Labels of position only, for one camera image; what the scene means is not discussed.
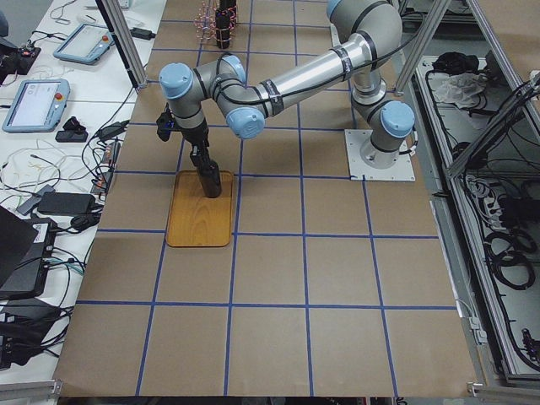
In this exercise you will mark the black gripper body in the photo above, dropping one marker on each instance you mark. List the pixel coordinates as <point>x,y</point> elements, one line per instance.
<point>195,136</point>

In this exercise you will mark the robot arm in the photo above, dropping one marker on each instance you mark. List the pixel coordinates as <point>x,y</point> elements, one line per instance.
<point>369,32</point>

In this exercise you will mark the dark wine bottle middle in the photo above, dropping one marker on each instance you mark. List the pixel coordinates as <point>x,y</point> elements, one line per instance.
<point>209,177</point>

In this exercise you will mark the dark wine bottle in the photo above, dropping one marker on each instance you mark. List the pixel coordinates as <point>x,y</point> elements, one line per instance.
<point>209,177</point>
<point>225,17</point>

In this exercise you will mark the wooden tray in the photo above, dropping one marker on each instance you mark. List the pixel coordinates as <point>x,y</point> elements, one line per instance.
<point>196,220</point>

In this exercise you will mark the teach pendant far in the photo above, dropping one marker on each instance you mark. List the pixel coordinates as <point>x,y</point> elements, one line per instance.
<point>86,45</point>

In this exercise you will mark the teach pendant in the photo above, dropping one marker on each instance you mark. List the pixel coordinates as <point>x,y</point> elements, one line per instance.
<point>86,45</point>
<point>38,106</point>

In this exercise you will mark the black power adapter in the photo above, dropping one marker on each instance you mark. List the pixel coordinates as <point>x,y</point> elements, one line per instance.
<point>65,203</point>

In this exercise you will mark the teach pendant near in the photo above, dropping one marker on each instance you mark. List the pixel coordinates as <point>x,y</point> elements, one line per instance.
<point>38,106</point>

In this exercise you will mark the black laptop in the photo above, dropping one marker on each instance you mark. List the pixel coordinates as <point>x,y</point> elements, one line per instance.
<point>25,246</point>

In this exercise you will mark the white crumpled cloth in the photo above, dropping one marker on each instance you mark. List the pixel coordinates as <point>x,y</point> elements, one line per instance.
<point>462,90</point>

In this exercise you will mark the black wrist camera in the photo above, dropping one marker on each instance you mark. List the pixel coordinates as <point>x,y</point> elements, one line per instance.
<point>165,125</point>

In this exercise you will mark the copper wire bottle basket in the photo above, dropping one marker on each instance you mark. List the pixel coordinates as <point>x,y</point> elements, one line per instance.
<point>204,22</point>

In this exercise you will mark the aluminium frame post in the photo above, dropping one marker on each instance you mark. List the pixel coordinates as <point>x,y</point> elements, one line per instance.
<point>113,16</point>

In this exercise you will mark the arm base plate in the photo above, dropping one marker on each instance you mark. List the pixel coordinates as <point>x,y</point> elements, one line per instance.
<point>366,163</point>

